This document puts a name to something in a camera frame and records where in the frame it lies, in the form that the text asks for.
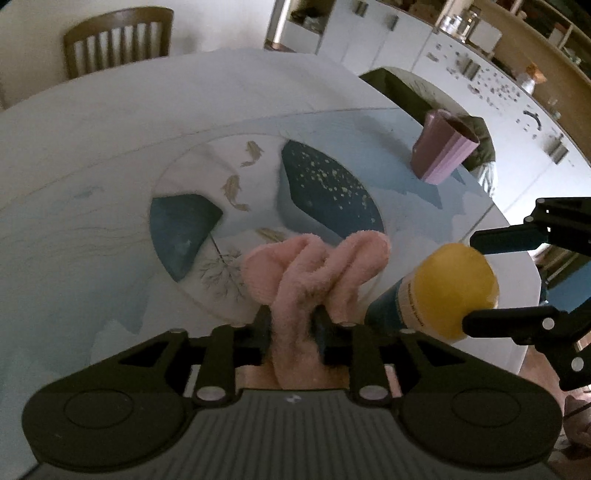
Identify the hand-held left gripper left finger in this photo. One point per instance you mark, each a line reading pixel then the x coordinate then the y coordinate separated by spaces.
pixel 261 330

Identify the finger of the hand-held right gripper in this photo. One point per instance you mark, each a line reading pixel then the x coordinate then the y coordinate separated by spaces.
pixel 503 241
pixel 503 318

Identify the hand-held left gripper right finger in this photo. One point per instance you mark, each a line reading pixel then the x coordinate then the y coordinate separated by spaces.
pixel 321 330

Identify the pink towel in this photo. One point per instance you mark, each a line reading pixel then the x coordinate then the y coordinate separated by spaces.
pixel 304 281

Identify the yellow-lid bottle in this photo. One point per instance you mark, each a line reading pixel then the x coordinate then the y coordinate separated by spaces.
pixel 455 288

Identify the pink ribbed cup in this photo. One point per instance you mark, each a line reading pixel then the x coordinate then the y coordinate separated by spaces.
pixel 442 145

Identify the printed blue table mat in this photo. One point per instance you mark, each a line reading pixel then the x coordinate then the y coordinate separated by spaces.
pixel 138 230

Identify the orange-top white bottle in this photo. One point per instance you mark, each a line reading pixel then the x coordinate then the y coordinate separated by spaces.
pixel 531 78

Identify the long white sideboard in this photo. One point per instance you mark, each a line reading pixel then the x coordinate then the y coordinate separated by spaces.
pixel 461 60

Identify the glass jar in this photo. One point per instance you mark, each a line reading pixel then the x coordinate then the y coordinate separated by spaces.
pixel 457 21

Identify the brown wooden chair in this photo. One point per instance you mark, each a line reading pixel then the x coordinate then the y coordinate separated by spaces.
pixel 117 39

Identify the wooden wall shelf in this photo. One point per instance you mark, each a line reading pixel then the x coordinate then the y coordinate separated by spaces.
pixel 545 41

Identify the white picture frame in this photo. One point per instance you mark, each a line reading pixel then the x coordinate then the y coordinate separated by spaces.
pixel 485 36

